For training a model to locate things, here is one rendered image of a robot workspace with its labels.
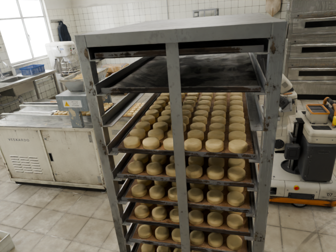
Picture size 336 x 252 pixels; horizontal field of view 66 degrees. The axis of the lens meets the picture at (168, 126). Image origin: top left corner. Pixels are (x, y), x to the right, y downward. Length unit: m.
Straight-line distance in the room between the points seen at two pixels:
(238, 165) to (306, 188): 2.02
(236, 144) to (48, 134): 2.53
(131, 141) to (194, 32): 0.36
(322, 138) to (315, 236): 0.84
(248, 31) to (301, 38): 5.04
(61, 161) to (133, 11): 4.93
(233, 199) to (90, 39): 0.59
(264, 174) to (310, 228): 2.07
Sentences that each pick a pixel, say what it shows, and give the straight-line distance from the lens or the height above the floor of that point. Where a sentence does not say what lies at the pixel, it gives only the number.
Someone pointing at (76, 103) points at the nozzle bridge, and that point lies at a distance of 2.67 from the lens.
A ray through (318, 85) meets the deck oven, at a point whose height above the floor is 0.31.
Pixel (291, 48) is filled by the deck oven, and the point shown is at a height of 1.02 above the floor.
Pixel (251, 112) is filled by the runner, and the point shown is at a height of 1.58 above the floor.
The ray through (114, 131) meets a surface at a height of 0.72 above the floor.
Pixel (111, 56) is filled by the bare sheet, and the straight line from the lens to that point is 0.68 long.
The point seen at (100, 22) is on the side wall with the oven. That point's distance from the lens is 7.68.
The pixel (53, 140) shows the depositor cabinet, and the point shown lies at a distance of 3.04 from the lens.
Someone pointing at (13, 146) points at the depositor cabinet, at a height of 0.58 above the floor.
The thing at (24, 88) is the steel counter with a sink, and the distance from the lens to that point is 5.72.
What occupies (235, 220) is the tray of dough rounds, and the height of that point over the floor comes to 1.24.
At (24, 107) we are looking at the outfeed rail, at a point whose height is 0.87.
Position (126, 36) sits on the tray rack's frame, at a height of 1.81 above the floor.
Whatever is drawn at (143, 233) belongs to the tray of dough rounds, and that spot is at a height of 1.15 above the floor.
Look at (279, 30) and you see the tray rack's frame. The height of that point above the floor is 1.80.
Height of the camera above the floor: 1.86
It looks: 24 degrees down
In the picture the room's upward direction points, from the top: 5 degrees counter-clockwise
